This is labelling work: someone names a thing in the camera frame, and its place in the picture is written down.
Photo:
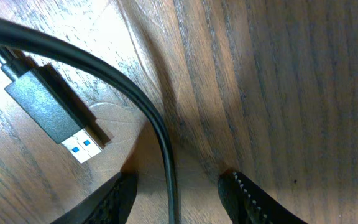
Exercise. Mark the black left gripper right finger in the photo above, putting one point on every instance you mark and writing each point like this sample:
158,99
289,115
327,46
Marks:
245,202

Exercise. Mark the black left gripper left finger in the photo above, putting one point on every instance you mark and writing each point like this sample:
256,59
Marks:
110,203

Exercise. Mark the black USB cable blue plug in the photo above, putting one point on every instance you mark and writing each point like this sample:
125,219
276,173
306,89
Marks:
55,107

